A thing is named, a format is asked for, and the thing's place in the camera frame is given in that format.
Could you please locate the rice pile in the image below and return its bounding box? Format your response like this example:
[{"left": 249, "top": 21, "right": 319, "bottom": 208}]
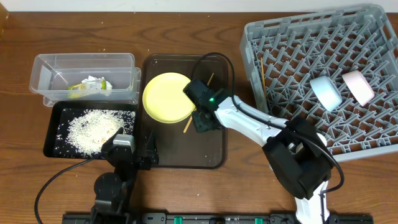
[{"left": 54, "top": 108, "right": 136, "bottom": 158}]

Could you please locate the wooden chopstick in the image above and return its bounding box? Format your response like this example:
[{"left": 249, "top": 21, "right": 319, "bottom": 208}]
[
  {"left": 183, "top": 73, "right": 214, "bottom": 134},
  {"left": 261, "top": 57, "right": 267, "bottom": 101}
]

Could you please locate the yellow plate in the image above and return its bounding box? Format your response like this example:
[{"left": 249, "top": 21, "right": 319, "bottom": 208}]
[{"left": 142, "top": 72, "right": 195, "bottom": 123}]

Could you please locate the green snack wrapper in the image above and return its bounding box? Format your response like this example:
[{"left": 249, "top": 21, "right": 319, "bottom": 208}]
[{"left": 68, "top": 79, "right": 106, "bottom": 99}]

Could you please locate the white tissue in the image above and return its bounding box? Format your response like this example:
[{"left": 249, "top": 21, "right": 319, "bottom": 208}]
[{"left": 79, "top": 76, "right": 113, "bottom": 94}]

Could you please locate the blue bowl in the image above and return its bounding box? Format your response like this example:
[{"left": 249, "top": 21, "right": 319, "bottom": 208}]
[{"left": 310, "top": 76, "right": 343, "bottom": 112}]

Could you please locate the grey dishwasher rack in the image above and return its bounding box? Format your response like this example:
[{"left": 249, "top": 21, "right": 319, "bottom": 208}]
[{"left": 240, "top": 4, "right": 397, "bottom": 162}]

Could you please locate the pink bowl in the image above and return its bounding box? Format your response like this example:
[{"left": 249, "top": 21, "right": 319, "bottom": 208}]
[{"left": 342, "top": 70, "right": 375, "bottom": 106}]

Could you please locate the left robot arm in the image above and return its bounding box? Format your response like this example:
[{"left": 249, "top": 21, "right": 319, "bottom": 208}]
[{"left": 90, "top": 128, "right": 159, "bottom": 224}]

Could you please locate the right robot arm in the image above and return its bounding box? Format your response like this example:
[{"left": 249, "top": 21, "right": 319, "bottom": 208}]
[{"left": 183, "top": 87, "right": 336, "bottom": 223}]

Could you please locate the black waste tray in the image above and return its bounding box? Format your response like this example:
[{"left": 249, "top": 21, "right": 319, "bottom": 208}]
[{"left": 43, "top": 101, "right": 138, "bottom": 159}]

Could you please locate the brown serving tray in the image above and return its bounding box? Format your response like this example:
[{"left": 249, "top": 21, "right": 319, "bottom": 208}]
[{"left": 137, "top": 54, "right": 228, "bottom": 169}]

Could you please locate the clear plastic bin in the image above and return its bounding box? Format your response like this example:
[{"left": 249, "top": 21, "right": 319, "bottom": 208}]
[{"left": 29, "top": 53, "right": 141, "bottom": 107}]

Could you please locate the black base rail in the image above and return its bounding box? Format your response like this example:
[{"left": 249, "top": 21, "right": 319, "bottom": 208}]
[{"left": 62, "top": 211, "right": 374, "bottom": 224}]

